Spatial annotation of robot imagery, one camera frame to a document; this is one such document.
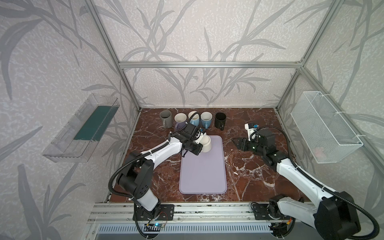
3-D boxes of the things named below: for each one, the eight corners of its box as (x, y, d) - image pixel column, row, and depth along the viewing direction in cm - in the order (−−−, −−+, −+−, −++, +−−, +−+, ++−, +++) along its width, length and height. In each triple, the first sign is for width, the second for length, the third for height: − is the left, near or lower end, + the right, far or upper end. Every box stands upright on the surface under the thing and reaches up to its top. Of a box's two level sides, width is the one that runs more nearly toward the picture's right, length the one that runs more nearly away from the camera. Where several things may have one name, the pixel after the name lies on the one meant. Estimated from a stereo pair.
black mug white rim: (212, 124, 112) (213, 116, 105) (219, 119, 116) (220, 110, 108) (222, 131, 108) (223, 123, 101) (228, 125, 112) (230, 117, 104)
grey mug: (161, 131, 108) (157, 122, 100) (163, 119, 115) (160, 110, 107) (171, 131, 108) (169, 122, 100) (173, 119, 115) (171, 110, 107)
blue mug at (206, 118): (200, 132, 107) (200, 124, 100) (200, 119, 115) (200, 111, 108) (212, 132, 107) (213, 124, 100) (211, 119, 115) (212, 111, 108)
